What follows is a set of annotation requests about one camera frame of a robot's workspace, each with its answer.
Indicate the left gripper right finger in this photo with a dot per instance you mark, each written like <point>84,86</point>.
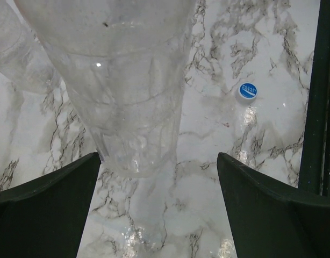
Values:
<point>269,218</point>

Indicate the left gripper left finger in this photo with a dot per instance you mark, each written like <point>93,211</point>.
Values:
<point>45,217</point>

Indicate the clear plastic bottle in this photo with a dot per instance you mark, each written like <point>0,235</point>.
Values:
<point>22,59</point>
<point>123,65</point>

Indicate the blue bottle cap right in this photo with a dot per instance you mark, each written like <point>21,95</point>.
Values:
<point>247,91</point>

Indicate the black mounting rail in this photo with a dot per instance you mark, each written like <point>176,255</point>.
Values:
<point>314,174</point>

